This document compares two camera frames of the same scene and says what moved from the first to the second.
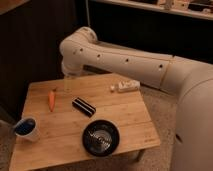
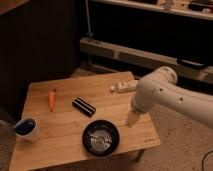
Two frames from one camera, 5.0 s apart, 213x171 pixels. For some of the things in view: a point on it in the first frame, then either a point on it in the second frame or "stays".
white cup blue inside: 27,129 stays
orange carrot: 51,99 stays
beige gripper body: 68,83 → 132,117
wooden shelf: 161,8 stays
